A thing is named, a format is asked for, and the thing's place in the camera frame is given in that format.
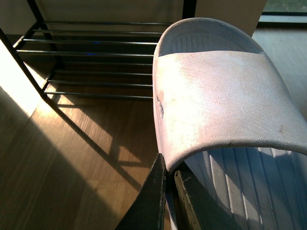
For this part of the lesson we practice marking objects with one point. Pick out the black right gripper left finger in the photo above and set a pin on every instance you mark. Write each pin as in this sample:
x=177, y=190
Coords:
x=147, y=212

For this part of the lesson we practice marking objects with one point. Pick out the black metal shoe rack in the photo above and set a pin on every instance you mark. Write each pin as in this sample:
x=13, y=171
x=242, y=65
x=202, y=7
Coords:
x=88, y=48

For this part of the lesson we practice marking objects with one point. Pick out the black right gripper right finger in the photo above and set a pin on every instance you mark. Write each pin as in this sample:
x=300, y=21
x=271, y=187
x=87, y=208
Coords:
x=199, y=208

